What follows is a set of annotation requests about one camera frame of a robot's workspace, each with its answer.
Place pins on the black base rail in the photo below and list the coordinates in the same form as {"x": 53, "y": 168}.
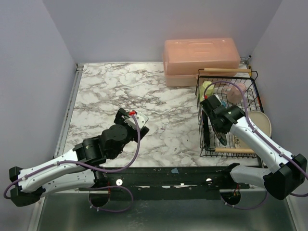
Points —
{"x": 167, "y": 183}

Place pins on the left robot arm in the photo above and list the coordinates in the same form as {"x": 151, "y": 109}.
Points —
{"x": 79, "y": 167}

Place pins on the black wire dish rack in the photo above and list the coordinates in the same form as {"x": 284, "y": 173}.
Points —
{"x": 253, "y": 104}

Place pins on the pink and cream plate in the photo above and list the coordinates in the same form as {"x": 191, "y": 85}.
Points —
{"x": 261, "y": 121}

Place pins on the white plate teal lettered rim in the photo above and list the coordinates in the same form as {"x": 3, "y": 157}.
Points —
{"x": 220, "y": 131}

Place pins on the translucent pink storage box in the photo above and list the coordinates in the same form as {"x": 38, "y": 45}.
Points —
{"x": 183, "y": 58}

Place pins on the pink ceramic mug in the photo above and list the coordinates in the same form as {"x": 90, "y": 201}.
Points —
{"x": 234, "y": 95}

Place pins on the yellow-green ceramic mug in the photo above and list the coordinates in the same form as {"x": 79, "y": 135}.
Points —
{"x": 206, "y": 90}

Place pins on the red rimmed cream plate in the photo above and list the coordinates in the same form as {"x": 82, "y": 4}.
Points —
{"x": 206, "y": 131}

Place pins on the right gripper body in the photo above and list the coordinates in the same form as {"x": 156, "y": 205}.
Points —
{"x": 209, "y": 106}

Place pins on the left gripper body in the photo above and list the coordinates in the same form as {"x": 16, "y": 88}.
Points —
{"x": 142, "y": 130}

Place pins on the cream plate black patch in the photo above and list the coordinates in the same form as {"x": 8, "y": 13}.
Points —
{"x": 238, "y": 143}

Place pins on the dark bowl cream inside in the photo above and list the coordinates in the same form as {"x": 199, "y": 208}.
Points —
{"x": 224, "y": 103}

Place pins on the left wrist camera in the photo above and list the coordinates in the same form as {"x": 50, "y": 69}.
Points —
{"x": 140, "y": 117}

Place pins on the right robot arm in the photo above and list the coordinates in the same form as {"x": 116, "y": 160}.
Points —
{"x": 284, "y": 171}

